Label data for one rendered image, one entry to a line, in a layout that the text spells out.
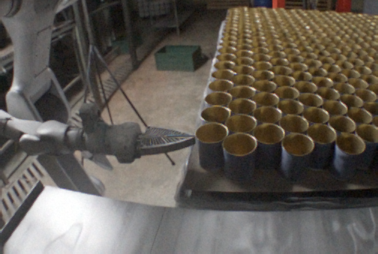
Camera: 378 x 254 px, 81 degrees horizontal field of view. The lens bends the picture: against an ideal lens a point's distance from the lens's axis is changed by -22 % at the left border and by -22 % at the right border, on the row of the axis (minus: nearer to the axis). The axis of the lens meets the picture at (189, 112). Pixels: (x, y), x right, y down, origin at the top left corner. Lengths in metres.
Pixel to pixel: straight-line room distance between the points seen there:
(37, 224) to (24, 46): 0.48
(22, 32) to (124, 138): 0.42
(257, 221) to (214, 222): 0.08
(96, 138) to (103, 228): 0.20
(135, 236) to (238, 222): 0.20
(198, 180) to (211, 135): 0.11
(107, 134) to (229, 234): 0.33
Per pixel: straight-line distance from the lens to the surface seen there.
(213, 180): 0.58
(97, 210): 0.60
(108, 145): 0.62
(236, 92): 0.74
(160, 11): 8.33
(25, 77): 0.85
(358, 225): 0.57
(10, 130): 0.78
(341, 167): 0.58
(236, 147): 0.59
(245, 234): 0.52
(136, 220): 0.56
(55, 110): 0.94
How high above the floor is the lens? 1.51
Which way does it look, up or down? 31 degrees down
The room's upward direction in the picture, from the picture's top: 7 degrees counter-clockwise
